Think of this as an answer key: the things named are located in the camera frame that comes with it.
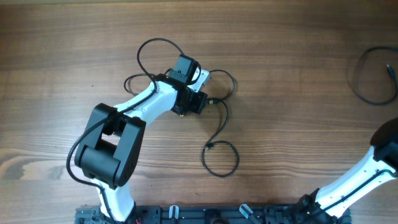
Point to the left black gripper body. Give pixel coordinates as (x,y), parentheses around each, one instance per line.
(194,101)

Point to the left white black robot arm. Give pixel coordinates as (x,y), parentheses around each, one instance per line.
(108,150)

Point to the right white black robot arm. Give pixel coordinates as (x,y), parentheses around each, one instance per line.
(378,166)

